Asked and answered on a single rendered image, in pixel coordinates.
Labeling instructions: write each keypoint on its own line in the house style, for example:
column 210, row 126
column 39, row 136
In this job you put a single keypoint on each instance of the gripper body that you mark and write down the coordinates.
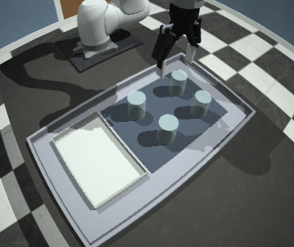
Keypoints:
column 181, row 17

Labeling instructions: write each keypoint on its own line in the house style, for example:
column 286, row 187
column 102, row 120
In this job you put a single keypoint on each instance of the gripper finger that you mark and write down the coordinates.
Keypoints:
column 164, row 44
column 193, row 40

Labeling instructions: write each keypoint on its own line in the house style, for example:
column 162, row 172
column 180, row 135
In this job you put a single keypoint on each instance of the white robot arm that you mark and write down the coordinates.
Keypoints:
column 97, row 19

